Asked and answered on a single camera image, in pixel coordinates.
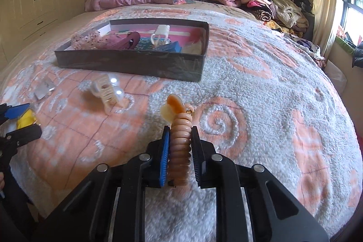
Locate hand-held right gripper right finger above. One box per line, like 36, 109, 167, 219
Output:
191, 126, 330, 242

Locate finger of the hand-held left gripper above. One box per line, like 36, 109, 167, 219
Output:
5, 124, 43, 147
0, 103, 31, 120

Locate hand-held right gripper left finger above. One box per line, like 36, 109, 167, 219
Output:
31, 126, 172, 242

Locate yellow ring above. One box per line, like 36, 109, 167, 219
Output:
16, 109, 37, 130

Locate orange spiral hair claw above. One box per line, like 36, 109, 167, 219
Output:
160, 94, 197, 188

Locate beige floral bow hair clip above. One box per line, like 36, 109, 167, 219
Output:
70, 28, 106, 50

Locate dark shallow cardboard box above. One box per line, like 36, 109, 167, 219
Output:
54, 18, 210, 83

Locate small blue box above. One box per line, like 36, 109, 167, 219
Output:
156, 41, 182, 53

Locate pink pompom hair tie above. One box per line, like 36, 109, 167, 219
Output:
101, 32, 128, 50

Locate brown hair claw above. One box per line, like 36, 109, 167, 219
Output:
122, 31, 141, 50

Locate white hair claw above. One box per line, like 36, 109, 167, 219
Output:
150, 24, 170, 47

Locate cream pearl hair claw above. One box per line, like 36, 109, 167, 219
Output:
90, 74, 125, 113

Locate orange white fleece blanket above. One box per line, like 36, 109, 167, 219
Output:
0, 5, 359, 240

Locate pink book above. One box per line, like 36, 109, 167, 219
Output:
112, 23, 205, 53

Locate crumpled clothes at bed edge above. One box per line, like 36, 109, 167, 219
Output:
295, 38, 326, 67

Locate white plastic bag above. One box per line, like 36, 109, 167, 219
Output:
325, 62, 348, 93

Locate pile of clothes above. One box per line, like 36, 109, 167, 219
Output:
238, 0, 315, 38

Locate black bag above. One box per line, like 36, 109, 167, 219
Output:
292, 0, 314, 15

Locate dark puffer jacket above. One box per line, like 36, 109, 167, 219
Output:
352, 42, 363, 68

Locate barred window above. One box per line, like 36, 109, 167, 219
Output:
335, 0, 363, 42

